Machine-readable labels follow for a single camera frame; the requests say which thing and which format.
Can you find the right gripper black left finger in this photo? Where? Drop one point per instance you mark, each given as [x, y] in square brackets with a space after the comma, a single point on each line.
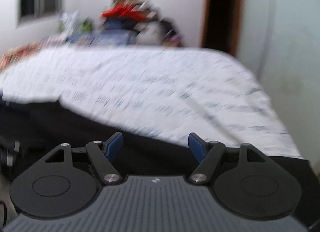
[63, 182]

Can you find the floral orange blanket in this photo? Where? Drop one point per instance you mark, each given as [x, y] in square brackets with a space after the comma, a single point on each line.
[14, 55]

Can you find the green plastic stool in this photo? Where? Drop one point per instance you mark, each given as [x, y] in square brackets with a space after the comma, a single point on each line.
[86, 26]

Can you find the blue dotted bed sheet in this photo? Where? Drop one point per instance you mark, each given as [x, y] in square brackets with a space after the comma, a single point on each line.
[95, 38]

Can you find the pile of clothes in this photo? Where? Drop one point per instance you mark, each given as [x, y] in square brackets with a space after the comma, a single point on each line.
[144, 21]

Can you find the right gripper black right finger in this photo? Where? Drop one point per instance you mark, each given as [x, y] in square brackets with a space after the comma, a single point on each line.
[243, 180]

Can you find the white quilt with blue script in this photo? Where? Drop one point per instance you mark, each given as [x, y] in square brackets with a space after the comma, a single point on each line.
[162, 93]

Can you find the white wardrobe with flower decals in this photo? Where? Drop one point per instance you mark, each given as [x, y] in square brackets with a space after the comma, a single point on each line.
[279, 44]

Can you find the wooden door frame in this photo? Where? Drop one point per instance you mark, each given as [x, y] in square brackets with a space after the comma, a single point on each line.
[222, 25]

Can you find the blue floral white pillow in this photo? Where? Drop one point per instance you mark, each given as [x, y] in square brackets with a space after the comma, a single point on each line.
[68, 22]

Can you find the black pants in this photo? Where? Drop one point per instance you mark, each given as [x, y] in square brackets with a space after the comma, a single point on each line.
[40, 127]

